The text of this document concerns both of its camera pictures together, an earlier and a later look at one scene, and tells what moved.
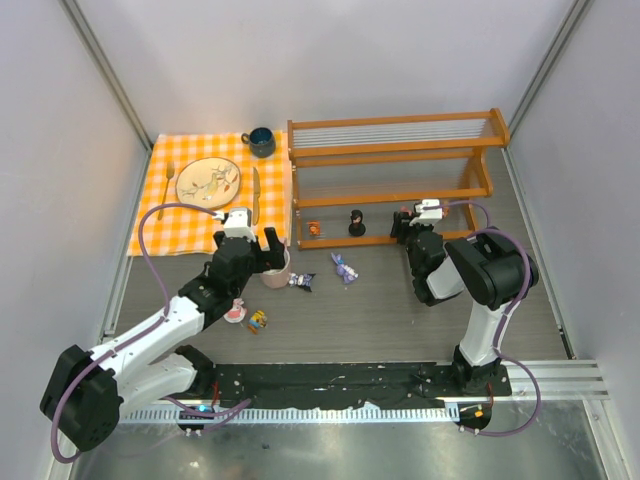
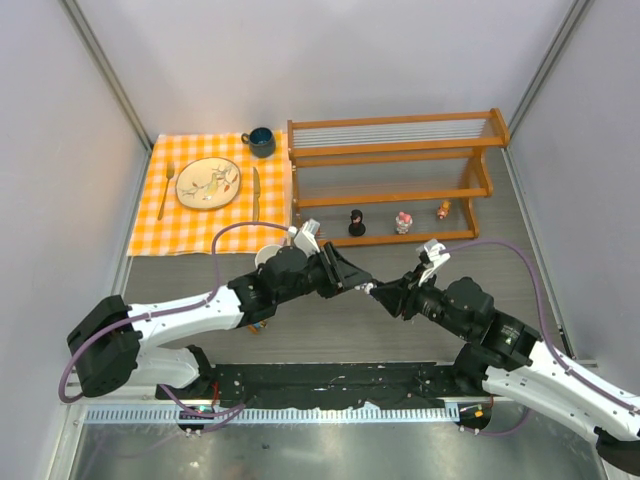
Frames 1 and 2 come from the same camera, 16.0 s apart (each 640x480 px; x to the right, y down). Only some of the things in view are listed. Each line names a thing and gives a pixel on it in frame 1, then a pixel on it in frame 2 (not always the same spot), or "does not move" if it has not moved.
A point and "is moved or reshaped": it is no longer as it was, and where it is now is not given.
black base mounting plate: [346, 384] does not move
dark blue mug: [262, 141] does not move
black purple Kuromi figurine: [303, 280] is moved or reshaped
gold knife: [256, 186] does not move
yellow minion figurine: [257, 320] does not move
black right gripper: [406, 228] → [409, 296]
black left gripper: [252, 248] → [329, 270]
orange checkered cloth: [263, 190] does not move
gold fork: [170, 169] does not move
